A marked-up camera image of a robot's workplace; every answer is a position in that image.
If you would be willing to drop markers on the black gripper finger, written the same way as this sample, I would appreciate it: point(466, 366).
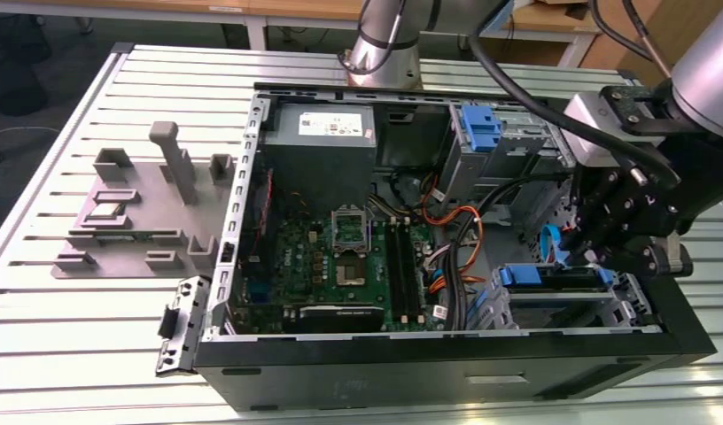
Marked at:
point(610, 217)

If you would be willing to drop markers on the hard disk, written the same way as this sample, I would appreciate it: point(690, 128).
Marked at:
point(518, 275)

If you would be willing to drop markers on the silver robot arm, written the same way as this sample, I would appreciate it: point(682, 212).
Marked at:
point(384, 57)

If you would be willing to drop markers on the grey metal disk bay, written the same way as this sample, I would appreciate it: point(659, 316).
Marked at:
point(550, 307)

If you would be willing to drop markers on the grey optical drive cage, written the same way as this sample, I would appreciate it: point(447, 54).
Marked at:
point(515, 150)

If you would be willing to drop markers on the blue drive latch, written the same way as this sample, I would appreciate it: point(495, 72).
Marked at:
point(479, 128)

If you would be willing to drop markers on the wooden cabinet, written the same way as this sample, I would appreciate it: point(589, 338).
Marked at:
point(610, 55)

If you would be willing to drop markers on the black RAM slot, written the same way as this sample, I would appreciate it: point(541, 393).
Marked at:
point(410, 265)
point(395, 265)

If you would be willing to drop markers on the CPU socket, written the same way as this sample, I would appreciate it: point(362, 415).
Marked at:
point(354, 273)

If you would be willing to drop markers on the black PC case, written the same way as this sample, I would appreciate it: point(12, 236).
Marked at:
point(396, 367)

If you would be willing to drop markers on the grey power supply unit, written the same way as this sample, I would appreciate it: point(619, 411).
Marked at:
point(320, 168)

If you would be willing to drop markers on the black graphics card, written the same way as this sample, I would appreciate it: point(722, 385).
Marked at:
point(338, 316)

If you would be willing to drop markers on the green motherboard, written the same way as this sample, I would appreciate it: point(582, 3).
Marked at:
point(302, 261)

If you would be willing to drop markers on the blue board connector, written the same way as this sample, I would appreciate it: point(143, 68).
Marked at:
point(258, 294)

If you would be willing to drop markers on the grey parts rack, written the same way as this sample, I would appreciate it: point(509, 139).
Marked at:
point(160, 217)

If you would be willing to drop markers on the green RAM stick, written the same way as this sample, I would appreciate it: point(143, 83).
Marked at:
point(143, 236)

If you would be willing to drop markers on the silver CPU chip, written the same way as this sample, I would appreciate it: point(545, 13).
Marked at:
point(105, 212)

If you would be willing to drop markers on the black office chair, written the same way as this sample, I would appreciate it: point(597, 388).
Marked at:
point(13, 88)

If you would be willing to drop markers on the black camera silver bracket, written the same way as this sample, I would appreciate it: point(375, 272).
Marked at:
point(663, 261)

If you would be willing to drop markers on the wooden desk white frame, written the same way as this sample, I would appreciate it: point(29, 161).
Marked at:
point(550, 20)

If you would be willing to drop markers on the grey case side bracket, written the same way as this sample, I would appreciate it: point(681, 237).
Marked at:
point(187, 327)

